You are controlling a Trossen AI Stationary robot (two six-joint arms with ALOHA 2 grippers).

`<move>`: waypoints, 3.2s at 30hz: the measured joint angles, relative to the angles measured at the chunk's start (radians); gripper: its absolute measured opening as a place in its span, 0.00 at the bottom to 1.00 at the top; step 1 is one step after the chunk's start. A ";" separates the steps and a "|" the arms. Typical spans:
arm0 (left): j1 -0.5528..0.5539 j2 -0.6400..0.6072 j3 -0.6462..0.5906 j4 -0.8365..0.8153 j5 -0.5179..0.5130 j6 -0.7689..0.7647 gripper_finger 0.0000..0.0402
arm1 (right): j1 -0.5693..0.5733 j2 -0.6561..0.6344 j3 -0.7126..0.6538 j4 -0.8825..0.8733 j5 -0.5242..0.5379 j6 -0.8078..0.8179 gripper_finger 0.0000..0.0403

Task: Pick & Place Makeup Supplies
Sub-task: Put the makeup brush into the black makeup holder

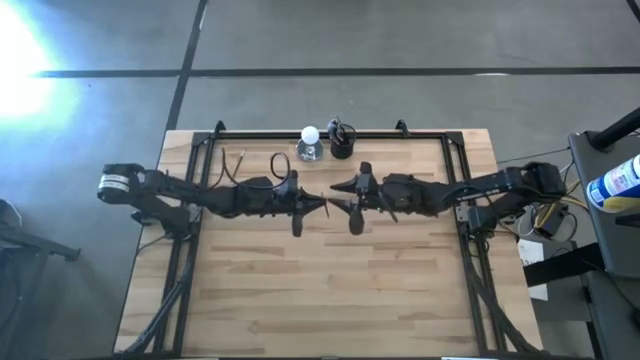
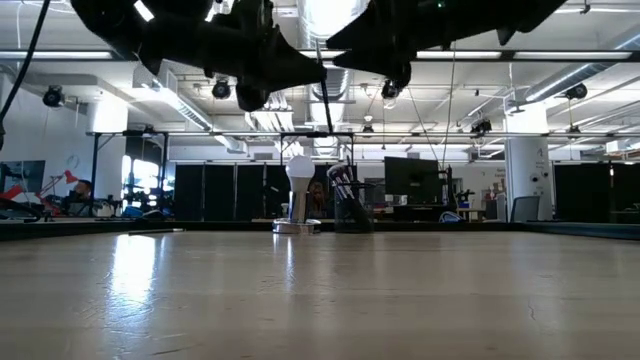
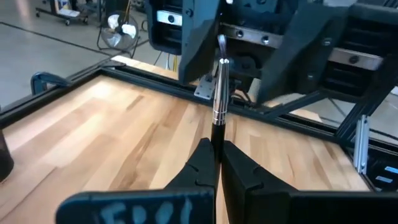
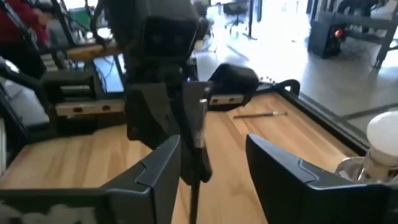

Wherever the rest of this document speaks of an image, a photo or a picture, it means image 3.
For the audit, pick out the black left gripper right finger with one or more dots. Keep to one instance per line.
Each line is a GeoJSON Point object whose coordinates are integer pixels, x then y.
{"type": "Point", "coordinates": [264, 205]}

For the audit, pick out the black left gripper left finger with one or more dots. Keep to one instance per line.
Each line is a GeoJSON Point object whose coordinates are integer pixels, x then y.
{"type": "Point", "coordinates": [174, 205]}

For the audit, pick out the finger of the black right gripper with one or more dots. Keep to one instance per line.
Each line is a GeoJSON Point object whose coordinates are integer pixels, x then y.
{"type": "Point", "coordinates": [304, 53]}
{"type": "Point", "coordinates": [199, 40]}

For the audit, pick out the round floor fan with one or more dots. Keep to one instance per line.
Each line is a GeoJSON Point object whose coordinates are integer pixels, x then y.
{"type": "Point", "coordinates": [119, 31]}

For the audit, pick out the black box blue labels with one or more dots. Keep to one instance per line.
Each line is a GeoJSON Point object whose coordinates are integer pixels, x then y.
{"type": "Point", "coordinates": [377, 161]}

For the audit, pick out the wheeled cart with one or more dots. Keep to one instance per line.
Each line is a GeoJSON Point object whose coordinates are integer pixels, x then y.
{"type": "Point", "coordinates": [66, 13]}

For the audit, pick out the black mesh pencil cup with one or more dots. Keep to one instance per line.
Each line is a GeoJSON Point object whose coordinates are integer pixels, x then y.
{"type": "Point", "coordinates": [5, 158]}

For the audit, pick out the silver corner bracket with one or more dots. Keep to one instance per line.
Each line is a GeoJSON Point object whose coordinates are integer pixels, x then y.
{"type": "Point", "coordinates": [205, 90]}
{"type": "Point", "coordinates": [361, 146]}

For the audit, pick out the black rig frame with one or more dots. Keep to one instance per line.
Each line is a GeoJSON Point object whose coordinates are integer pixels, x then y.
{"type": "Point", "coordinates": [292, 104]}

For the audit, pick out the black table edge rail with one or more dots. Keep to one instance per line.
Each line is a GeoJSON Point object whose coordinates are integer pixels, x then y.
{"type": "Point", "coordinates": [149, 81]}

